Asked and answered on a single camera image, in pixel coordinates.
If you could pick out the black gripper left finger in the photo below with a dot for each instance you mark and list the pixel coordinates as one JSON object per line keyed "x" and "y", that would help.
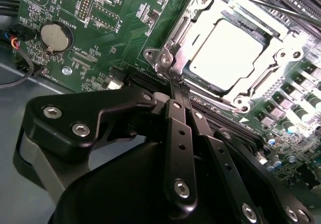
{"x": 75, "y": 113}

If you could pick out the metal socket cover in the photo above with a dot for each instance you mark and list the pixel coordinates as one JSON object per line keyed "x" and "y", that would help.
{"x": 200, "y": 18}

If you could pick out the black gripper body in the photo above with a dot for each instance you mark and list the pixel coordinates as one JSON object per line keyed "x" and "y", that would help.
{"x": 113, "y": 196}

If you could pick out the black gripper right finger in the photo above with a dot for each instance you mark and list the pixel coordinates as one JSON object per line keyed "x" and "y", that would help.
{"x": 225, "y": 168}

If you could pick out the silver CPU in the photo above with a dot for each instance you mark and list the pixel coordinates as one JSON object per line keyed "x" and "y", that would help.
{"x": 225, "y": 53}

